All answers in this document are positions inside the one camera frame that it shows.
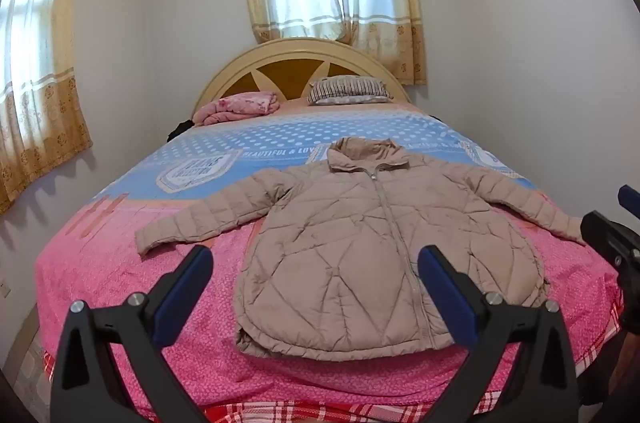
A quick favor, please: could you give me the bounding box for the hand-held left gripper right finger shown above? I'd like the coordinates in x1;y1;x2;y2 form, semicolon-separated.
418;245;580;423

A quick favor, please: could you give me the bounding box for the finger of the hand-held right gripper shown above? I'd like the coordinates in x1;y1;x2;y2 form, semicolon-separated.
618;184;640;210
581;210;640;276

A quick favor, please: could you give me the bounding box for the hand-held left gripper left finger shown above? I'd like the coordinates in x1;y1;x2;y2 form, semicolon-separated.
50;245;215;423

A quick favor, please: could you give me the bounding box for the beige quilted puffer jacket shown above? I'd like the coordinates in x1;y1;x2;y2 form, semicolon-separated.
135;137;589;360

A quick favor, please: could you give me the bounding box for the blue and pink printed bedsheet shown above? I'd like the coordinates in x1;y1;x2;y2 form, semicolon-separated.
35;100;626;423

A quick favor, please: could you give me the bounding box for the dark object beside bed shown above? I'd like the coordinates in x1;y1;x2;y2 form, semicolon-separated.
167;118;197;143

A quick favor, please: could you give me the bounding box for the red plaid bed cover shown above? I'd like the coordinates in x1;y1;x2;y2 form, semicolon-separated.
40;348;621;423

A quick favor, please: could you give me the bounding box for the pink floral folded blanket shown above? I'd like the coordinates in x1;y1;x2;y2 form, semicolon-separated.
192;92;281;127

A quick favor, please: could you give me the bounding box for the striped pillow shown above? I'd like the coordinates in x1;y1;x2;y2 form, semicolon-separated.
306;75;391;106

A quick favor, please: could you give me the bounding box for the cream wooden headboard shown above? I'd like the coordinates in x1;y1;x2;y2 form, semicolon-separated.
192;37;412;126

